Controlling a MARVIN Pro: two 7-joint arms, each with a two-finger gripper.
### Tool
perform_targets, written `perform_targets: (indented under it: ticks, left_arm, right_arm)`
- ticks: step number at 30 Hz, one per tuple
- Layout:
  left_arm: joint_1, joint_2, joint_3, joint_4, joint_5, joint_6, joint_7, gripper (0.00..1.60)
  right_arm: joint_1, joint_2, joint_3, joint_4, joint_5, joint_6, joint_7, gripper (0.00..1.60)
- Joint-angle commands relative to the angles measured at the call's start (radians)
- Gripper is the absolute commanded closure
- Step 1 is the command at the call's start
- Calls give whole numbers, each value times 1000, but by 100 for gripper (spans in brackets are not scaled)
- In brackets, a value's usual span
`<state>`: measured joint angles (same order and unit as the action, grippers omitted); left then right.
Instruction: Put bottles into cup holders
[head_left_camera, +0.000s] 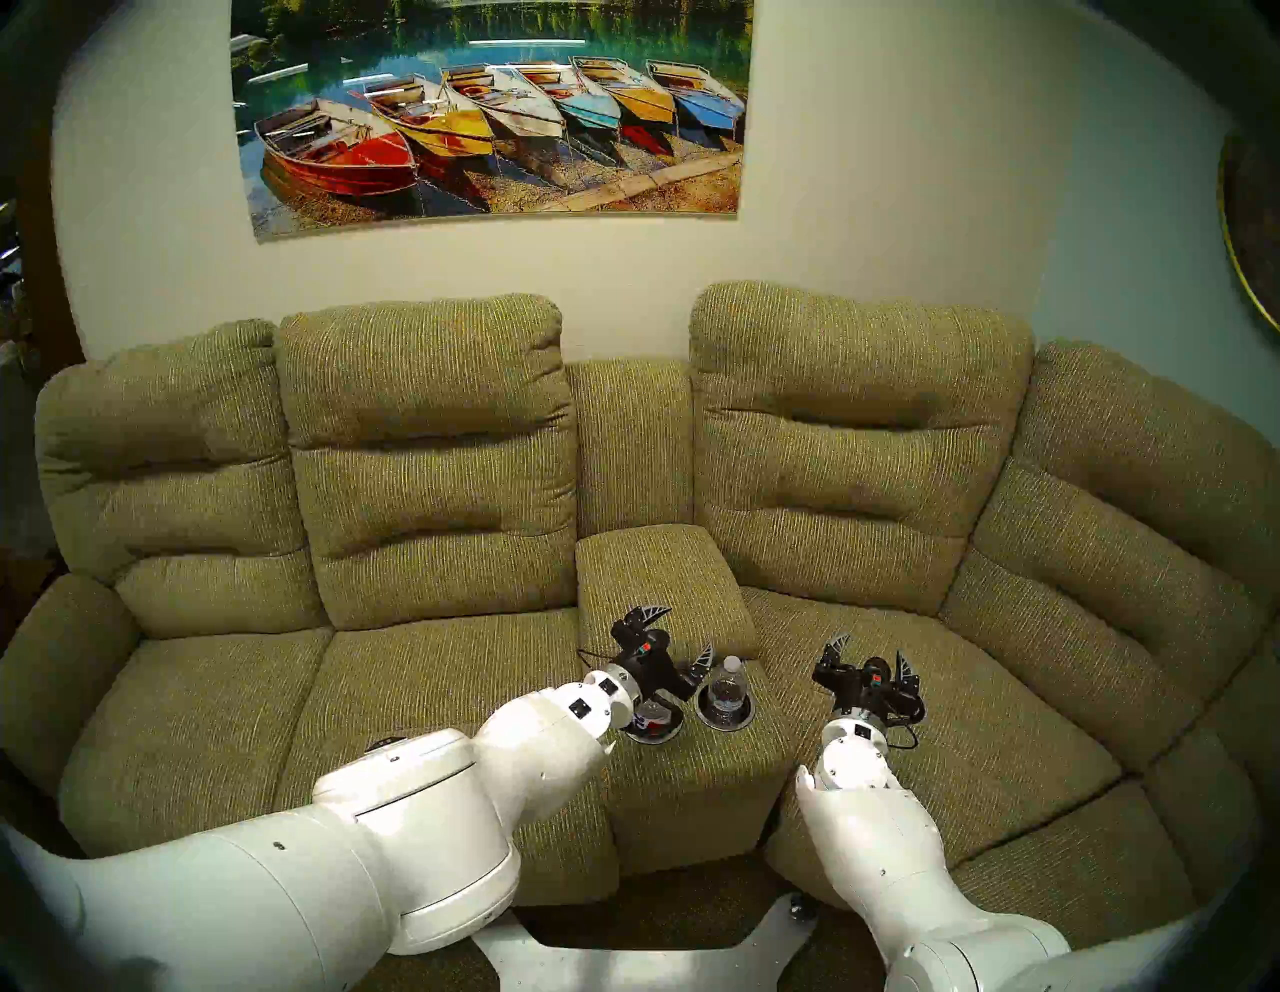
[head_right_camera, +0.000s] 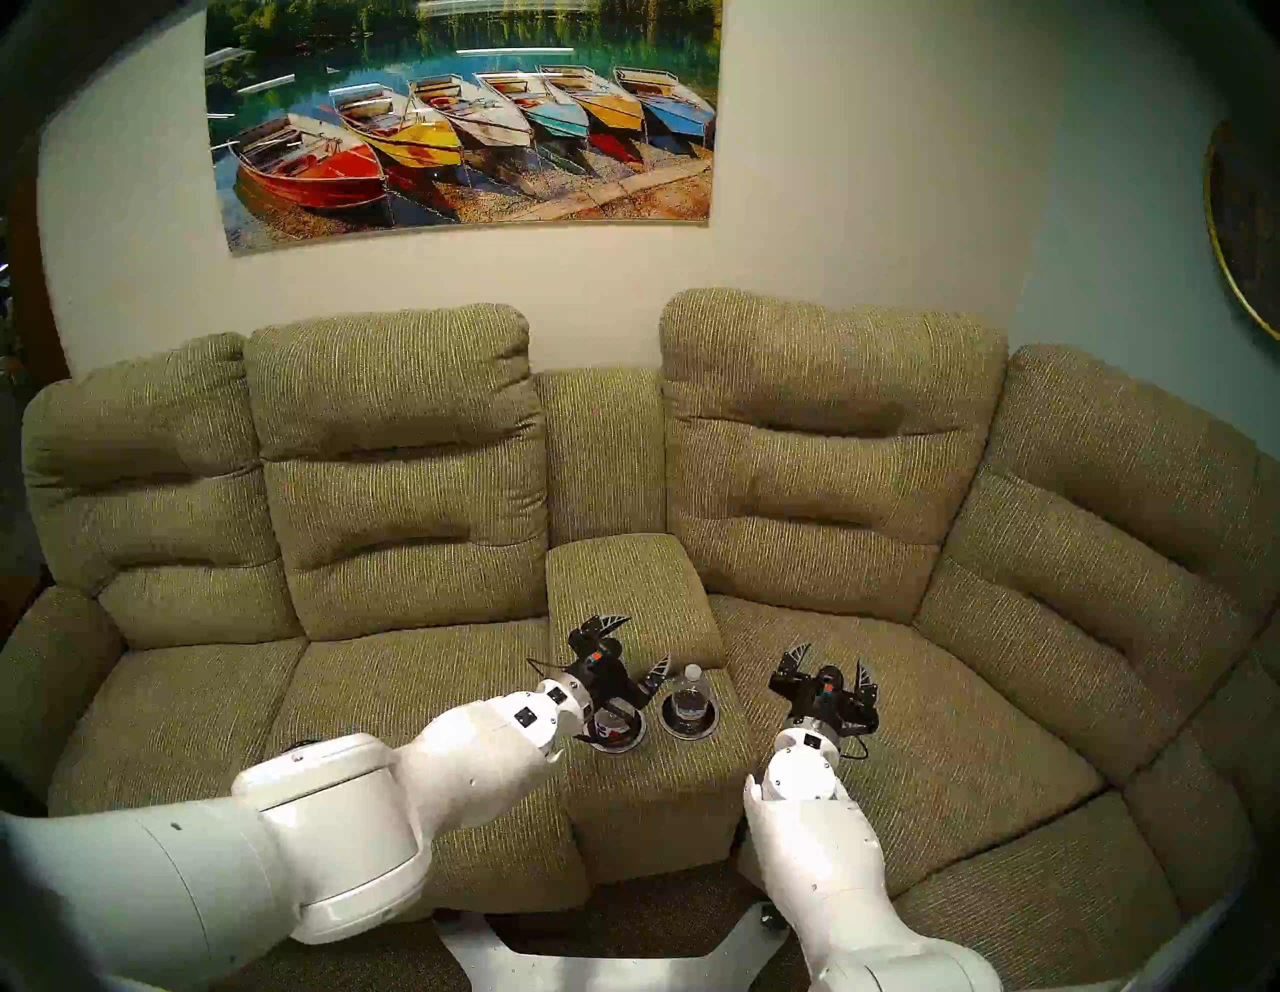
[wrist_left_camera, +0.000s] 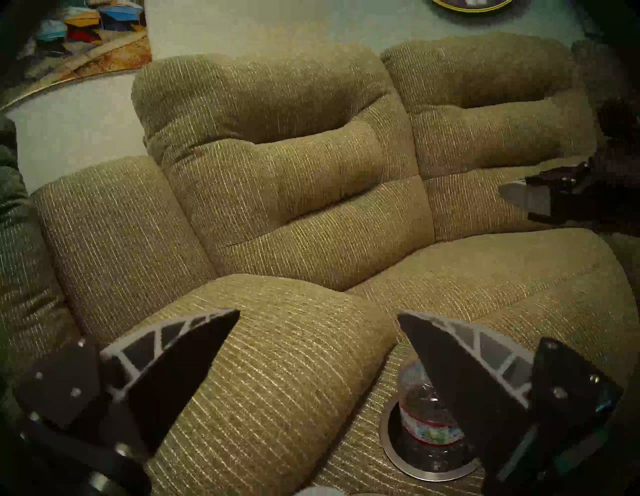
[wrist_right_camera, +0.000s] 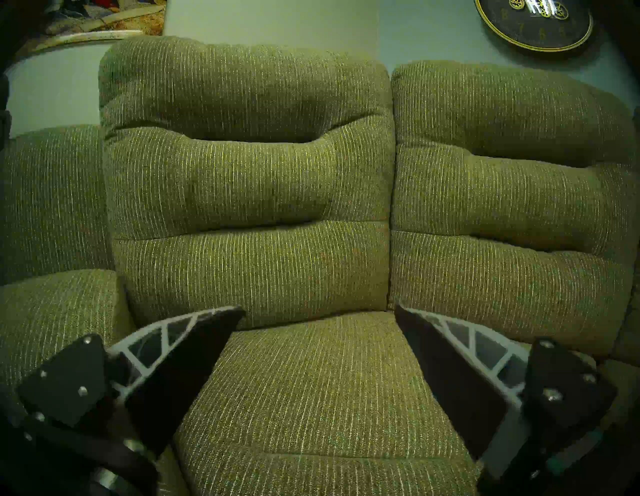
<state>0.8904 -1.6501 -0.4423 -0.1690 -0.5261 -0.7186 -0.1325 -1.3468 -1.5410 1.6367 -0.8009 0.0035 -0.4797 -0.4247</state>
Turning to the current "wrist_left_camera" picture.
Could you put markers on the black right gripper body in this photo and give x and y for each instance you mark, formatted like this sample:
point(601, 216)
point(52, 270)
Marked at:
point(617, 170)

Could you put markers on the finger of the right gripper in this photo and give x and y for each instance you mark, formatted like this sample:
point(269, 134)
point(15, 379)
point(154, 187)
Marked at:
point(530, 197)

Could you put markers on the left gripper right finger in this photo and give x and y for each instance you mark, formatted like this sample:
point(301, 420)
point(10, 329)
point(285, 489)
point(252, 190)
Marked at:
point(480, 400)

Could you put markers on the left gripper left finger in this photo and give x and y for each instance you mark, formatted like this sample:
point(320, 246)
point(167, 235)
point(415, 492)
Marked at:
point(170, 370)

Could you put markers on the clear water bottle white label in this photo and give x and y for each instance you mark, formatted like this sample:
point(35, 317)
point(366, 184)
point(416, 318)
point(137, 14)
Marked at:
point(425, 415)

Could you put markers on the silver rimmed sofa cup holder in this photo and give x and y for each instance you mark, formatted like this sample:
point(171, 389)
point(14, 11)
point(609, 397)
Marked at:
point(430, 462)

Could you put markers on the padded olive sofa console lid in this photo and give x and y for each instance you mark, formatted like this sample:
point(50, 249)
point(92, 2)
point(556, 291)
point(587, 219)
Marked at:
point(280, 360)

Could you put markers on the olive green fabric sectional sofa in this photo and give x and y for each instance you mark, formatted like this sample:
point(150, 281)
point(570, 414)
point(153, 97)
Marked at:
point(310, 200)

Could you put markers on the round gold-rimmed wall decor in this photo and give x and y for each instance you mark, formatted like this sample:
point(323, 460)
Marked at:
point(472, 4)

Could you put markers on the colourful rowboats wall poster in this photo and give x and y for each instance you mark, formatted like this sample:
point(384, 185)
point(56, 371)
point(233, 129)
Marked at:
point(85, 50)

